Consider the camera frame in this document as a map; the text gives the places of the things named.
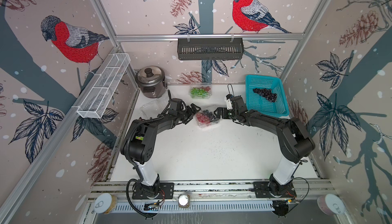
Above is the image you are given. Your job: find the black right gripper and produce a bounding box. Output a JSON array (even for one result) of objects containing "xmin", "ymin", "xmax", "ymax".
[{"xmin": 213, "ymin": 106, "xmax": 240, "ymax": 120}]

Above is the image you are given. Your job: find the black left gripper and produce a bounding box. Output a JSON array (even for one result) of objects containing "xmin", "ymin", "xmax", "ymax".
[{"xmin": 177, "ymin": 103, "xmax": 201, "ymax": 124}]

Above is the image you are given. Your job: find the pink red grape bunch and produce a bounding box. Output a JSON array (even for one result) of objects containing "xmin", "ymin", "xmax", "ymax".
[{"xmin": 196, "ymin": 113, "xmax": 210, "ymax": 126}]

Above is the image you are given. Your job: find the clear clamshell container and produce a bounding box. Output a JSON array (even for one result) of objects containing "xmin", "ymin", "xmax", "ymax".
[
  {"xmin": 140, "ymin": 99, "xmax": 167, "ymax": 119},
  {"xmin": 195, "ymin": 105, "xmax": 221, "ymax": 129},
  {"xmin": 189, "ymin": 85, "xmax": 212, "ymax": 99}
]

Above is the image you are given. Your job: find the green grape bunch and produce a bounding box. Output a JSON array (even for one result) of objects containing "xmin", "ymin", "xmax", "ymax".
[{"xmin": 190, "ymin": 87, "xmax": 210, "ymax": 99}]

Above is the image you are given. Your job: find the teal plastic basket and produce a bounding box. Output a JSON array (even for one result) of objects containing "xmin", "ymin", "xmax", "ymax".
[{"xmin": 246, "ymin": 75, "xmax": 290, "ymax": 117}]

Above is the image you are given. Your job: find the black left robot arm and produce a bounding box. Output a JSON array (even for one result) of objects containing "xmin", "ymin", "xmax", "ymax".
[{"xmin": 120, "ymin": 92, "xmax": 201, "ymax": 198}]

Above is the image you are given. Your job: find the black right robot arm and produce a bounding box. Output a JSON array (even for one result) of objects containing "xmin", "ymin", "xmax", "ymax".
[{"xmin": 214, "ymin": 95, "xmax": 315, "ymax": 197}]

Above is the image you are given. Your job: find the dark purple grape bunch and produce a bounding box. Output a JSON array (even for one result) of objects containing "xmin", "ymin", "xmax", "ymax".
[{"xmin": 253, "ymin": 88, "xmax": 277, "ymax": 103}]

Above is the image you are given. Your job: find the silver rice cooker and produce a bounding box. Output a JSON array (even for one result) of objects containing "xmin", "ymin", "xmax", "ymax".
[{"xmin": 135, "ymin": 66, "xmax": 167, "ymax": 98}]

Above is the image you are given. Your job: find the small round silver light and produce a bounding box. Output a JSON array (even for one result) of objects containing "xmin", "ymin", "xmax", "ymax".
[{"xmin": 178, "ymin": 194, "xmax": 190, "ymax": 208}]

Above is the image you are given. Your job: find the white tape roll right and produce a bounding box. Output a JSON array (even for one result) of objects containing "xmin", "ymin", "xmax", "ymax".
[{"xmin": 317, "ymin": 194, "xmax": 347, "ymax": 215}]

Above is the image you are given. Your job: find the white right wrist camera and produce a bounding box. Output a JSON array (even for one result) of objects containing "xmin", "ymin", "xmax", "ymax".
[{"xmin": 226, "ymin": 99, "xmax": 233, "ymax": 110}]

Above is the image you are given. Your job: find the black hanging wire basket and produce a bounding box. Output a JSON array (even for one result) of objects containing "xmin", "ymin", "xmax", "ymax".
[{"xmin": 177, "ymin": 38, "xmax": 245, "ymax": 61}]

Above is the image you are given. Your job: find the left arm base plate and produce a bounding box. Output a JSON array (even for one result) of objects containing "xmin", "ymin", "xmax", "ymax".
[{"xmin": 132, "ymin": 183, "xmax": 174, "ymax": 199}]

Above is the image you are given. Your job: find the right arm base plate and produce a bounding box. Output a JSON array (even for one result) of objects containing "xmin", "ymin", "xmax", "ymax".
[{"xmin": 252, "ymin": 181, "xmax": 297, "ymax": 198}]

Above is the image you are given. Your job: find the white wire mesh shelf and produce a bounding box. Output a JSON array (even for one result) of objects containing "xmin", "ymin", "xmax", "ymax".
[{"xmin": 77, "ymin": 53, "xmax": 130, "ymax": 118}]

